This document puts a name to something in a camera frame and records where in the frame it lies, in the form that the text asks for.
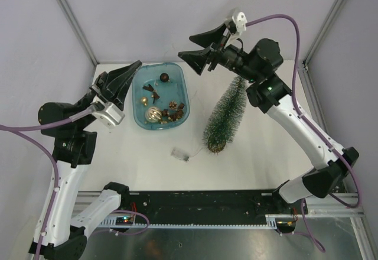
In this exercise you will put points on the left aluminium frame post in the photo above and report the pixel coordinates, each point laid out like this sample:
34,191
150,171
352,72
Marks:
77,30

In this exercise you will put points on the blue plastic tray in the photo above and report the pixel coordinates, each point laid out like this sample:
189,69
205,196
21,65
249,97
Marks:
175,90

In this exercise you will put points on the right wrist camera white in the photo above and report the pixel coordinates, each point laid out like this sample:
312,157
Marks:
236,22

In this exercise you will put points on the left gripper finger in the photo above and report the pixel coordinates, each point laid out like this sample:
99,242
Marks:
117,79
118,96

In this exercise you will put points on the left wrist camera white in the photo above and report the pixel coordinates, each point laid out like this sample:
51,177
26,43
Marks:
108,114

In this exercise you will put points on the small gold bauble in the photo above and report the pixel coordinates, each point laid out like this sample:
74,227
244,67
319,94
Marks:
144,100

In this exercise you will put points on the brown ribbon bow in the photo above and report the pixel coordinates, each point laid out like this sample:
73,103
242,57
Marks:
149,88

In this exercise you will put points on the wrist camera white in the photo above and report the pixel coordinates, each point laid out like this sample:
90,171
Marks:
108,114
236,22

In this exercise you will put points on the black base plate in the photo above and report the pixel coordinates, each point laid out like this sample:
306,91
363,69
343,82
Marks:
261,201

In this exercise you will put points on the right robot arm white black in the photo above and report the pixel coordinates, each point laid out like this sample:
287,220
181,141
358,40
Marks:
330,160

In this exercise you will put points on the pine cone ornament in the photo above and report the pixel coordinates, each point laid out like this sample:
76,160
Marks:
173,105

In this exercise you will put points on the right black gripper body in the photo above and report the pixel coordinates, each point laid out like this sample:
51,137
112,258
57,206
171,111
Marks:
226,54

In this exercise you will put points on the right aluminium frame post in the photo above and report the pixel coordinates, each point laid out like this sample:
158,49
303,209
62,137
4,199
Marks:
325,28

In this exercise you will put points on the brown ribbon pile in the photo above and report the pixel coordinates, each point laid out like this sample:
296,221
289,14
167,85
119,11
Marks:
174,115

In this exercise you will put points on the clear light string battery box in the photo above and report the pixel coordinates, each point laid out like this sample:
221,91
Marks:
180,154

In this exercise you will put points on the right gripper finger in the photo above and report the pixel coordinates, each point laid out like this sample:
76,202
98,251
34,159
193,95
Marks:
206,39
197,59

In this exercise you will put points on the white gold striped bauble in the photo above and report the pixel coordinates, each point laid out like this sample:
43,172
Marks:
153,114

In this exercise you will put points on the dark brown bauble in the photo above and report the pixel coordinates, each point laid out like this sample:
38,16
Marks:
164,77

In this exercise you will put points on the aluminium frame post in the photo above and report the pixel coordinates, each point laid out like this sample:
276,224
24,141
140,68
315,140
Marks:
325,28
77,30

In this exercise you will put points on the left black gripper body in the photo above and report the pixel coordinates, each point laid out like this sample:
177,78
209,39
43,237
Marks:
98,86

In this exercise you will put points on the small green christmas tree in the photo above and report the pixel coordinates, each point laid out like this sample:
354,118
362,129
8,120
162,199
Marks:
226,117

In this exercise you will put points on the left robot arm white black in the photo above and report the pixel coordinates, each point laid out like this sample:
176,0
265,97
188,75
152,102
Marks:
59,234

